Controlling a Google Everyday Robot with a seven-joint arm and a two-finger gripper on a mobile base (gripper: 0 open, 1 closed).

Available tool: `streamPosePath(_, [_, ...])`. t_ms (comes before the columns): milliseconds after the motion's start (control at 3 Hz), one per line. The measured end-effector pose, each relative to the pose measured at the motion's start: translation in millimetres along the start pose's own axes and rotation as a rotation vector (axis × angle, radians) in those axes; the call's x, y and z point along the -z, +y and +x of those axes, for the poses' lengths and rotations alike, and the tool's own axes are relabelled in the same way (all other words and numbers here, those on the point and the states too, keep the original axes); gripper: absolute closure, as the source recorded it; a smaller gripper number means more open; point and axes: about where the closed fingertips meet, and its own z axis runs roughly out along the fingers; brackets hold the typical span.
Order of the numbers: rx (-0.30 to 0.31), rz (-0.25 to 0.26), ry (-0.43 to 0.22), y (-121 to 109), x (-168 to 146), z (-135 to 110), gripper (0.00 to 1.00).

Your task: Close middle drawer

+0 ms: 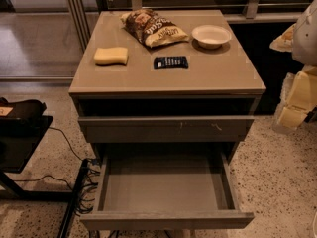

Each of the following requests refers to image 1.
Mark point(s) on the black bag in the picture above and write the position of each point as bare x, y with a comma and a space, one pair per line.
26, 111

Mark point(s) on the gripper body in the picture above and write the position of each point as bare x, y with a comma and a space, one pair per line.
306, 37

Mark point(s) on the brown chip bag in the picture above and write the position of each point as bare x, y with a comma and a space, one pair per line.
152, 29

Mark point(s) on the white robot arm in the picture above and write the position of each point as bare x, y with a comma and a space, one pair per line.
300, 39

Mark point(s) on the black snack bar wrapper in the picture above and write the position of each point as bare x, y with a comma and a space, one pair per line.
170, 62

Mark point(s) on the black side table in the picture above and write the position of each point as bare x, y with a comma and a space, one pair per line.
16, 148

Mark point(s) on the grey top drawer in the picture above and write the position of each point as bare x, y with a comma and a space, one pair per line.
165, 129

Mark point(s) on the yellow sponge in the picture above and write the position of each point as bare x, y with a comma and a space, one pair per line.
109, 56

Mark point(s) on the grey drawer cabinet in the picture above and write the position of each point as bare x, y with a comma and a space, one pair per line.
221, 82

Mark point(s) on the white bowl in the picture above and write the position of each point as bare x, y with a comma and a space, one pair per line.
211, 36

